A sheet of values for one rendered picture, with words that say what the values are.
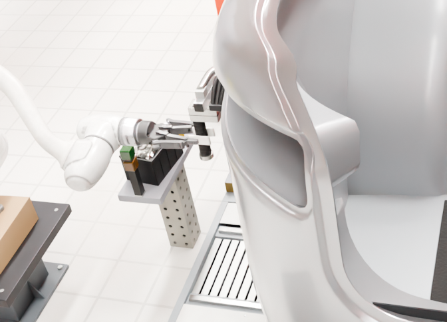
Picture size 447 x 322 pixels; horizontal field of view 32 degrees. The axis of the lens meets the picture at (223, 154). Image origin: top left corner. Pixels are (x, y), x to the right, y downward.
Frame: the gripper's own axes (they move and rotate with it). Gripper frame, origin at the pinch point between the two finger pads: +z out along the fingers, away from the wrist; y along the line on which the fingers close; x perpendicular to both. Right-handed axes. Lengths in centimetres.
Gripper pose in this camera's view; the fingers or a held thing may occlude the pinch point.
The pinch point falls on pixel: (201, 136)
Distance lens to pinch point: 238.5
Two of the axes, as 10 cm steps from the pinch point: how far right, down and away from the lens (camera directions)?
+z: 9.4, 0.6, -3.4
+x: -1.7, -7.8, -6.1
